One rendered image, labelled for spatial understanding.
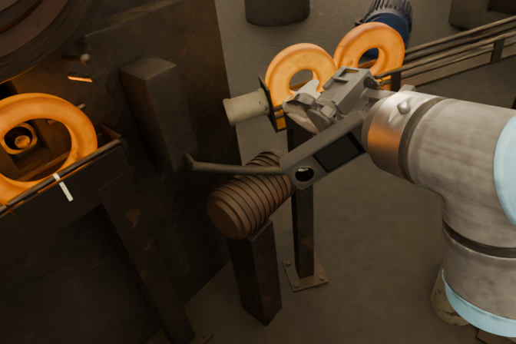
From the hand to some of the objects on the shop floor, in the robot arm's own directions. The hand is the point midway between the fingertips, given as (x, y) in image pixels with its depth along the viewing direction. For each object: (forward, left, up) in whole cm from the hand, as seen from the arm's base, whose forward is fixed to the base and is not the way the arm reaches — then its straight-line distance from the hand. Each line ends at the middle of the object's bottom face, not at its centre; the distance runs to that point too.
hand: (286, 110), depth 56 cm
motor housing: (+16, 0, -77) cm, 78 cm away
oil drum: (+219, -187, -80) cm, 298 cm away
